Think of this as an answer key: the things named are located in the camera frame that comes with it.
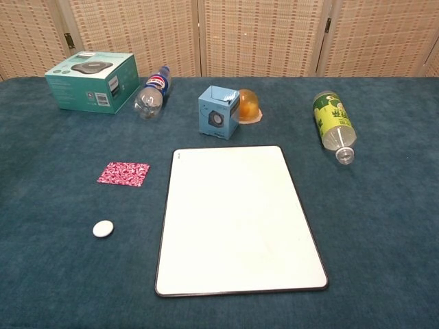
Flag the orange jelly cup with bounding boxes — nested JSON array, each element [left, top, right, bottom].
[[237, 88, 264, 125]]

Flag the empty Pepsi plastic bottle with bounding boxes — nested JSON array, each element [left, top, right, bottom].
[[133, 65, 172, 121]]

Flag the round white magnet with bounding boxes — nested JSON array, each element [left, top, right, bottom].
[[92, 220, 115, 238]]

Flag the small light blue box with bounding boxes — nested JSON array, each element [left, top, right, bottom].
[[198, 85, 241, 140]]

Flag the woven folding screen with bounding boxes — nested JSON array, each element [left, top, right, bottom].
[[0, 0, 439, 82]]

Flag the white rectangular tray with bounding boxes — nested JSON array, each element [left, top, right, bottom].
[[154, 145, 329, 297]]

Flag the green label plastic bottle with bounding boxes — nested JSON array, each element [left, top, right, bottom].
[[312, 90, 357, 166]]

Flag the dark teal table cloth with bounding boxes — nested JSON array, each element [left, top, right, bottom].
[[0, 75, 439, 329]]

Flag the teal speaker product box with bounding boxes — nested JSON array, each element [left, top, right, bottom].
[[45, 51, 141, 114]]

